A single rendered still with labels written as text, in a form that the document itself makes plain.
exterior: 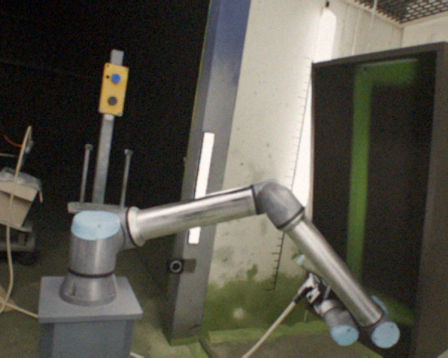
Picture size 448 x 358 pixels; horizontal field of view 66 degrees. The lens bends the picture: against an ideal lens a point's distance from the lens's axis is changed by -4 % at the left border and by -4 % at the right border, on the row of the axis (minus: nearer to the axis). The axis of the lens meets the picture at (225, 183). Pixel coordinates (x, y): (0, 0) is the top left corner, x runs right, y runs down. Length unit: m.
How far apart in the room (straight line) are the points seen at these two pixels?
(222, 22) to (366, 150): 1.04
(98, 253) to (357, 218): 1.34
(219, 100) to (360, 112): 0.75
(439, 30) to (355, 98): 1.10
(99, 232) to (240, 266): 1.25
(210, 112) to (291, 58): 0.63
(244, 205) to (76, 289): 0.61
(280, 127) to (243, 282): 0.99
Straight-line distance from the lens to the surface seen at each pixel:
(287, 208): 1.12
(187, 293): 2.17
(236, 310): 2.37
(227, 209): 1.25
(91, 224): 1.17
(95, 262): 1.20
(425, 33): 2.91
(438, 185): 1.36
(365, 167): 1.93
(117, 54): 2.11
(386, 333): 1.32
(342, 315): 1.46
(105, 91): 2.02
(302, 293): 1.70
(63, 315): 1.18
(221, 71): 2.05
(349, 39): 2.63
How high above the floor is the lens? 1.18
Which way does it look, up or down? 5 degrees down
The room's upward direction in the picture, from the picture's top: 9 degrees clockwise
